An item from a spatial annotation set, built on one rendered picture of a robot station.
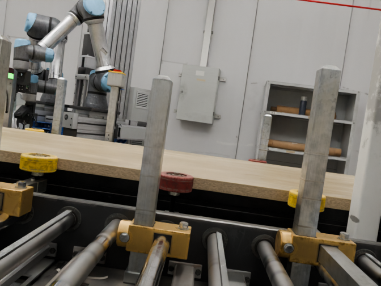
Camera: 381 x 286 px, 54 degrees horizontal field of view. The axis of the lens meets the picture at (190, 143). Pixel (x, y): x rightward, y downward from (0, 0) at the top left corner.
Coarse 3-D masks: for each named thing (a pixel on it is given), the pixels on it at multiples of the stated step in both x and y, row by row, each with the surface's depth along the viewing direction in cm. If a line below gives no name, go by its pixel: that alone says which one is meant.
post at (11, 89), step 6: (12, 84) 180; (12, 90) 180; (6, 96) 180; (12, 96) 181; (12, 102) 182; (12, 108) 183; (6, 114) 180; (12, 114) 184; (6, 120) 180; (6, 126) 181
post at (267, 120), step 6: (264, 120) 176; (270, 120) 176; (264, 126) 176; (270, 126) 176; (264, 132) 176; (264, 138) 176; (264, 144) 176; (264, 150) 176; (258, 156) 179; (264, 156) 177
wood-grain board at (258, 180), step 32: (0, 160) 91; (64, 160) 90; (96, 160) 96; (128, 160) 105; (192, 160) 130; (224, 160) 147; (224, 192) 89; (256, 192) 89; (288, 192) 89; (352, 192) 101
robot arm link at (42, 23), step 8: (32, 16) 221; (40, 16) 223; (48, 16) 227; (32, 24) 221; (40, 24) 223; (48, 24) 224; (32, 32) 225; (40, 32) 226; (48, 32) 226; (32, 40) 231; (40, 40) 232; (32, 64) 244; (40, 64) 249; (32, 72) 248; (40, 72) 251
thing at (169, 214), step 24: (48, 216) 77; (96, 216) 76; (168, 216) 76; (192, 216) 76; (0, 240) 77; (72, 240) 77; (192, 240) 76; (240, 240) 75; (360, 240) 76; (48, 264) 73; (96, 264) 77; (120, 264) 76; (240, 264) 76
